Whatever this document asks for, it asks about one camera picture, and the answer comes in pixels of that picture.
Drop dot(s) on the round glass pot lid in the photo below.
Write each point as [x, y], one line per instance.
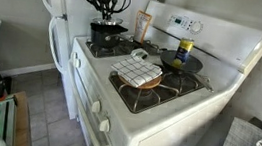
[110, 21]

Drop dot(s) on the black cooking pot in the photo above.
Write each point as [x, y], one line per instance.
[103, 39]

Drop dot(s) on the black burner grate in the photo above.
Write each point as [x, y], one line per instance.
[147, 102]
[96, 51]

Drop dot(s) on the white plastic utensil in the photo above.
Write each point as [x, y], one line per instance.
[139, 53]

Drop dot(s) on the white stove knob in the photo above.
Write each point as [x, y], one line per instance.
[76, 63]
[96, 106]
[73, 55]
[104, 124]

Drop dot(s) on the white checkered dish cloth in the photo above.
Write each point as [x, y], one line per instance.
[136, 71]

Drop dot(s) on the yellow and blue can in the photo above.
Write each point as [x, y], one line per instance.
[184, 51]

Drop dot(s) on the round wooden trivet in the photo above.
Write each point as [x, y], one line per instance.
[151, 84]

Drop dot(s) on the black frying pan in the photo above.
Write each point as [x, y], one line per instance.
[192, 65]

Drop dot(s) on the white gas stove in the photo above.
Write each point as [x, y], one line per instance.
[178, 122]

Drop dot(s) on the orange clamp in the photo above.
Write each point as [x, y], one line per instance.
[0, 97]

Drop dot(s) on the wooden board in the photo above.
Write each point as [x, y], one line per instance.
[22, 123]

